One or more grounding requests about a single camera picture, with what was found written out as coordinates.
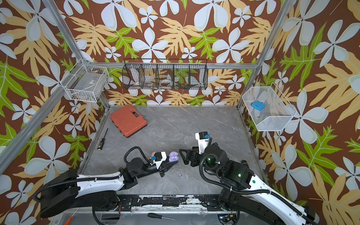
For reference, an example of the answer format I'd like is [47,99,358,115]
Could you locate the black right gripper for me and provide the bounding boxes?
[179,147,224,179]

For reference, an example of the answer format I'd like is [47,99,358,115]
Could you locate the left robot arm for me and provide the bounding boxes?
[33,146,179,218]

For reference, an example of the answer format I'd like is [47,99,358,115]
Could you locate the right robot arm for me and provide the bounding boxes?
[179,143,316,225]

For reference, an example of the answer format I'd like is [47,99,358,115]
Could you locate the red plastic tool case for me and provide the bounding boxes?
[110,105,148,137]

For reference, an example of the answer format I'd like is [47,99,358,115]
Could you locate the blue case in basket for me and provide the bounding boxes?
[251,101,266,111]

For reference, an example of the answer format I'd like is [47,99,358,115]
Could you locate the black screwdriver front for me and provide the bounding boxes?
[147,213,175,220]

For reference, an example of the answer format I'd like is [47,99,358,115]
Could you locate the yellow black screwdriver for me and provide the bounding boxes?
[97,129,108,151]

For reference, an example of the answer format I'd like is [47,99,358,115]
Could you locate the white mesh basket right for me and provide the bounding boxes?
[242,83,297,132]

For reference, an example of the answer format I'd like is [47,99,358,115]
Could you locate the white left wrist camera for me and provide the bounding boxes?
[151,151,167,169]

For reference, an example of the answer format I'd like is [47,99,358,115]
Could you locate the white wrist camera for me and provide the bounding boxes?
[195,131,211,155]
[151,151,167,169]

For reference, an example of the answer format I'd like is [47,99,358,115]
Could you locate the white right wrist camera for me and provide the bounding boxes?
[195,131,211,155]

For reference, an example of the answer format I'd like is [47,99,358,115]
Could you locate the black wire basket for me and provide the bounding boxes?
[121,59,209,90]

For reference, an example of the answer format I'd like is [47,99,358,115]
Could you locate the orange handled screwdriver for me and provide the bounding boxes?
[64,208,79,225]

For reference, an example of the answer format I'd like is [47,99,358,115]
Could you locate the white wire basket left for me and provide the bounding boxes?
[62,61,109,102]

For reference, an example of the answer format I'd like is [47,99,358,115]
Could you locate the aluminium frame post left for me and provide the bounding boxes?
[43,1,110,111]

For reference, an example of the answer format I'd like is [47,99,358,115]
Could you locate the aluminium frame post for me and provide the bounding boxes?
[241,1,296,97]
[43,1,110,111]

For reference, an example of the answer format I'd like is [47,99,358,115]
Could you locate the aluminium frame post right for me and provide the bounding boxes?
[241,1,296,97]

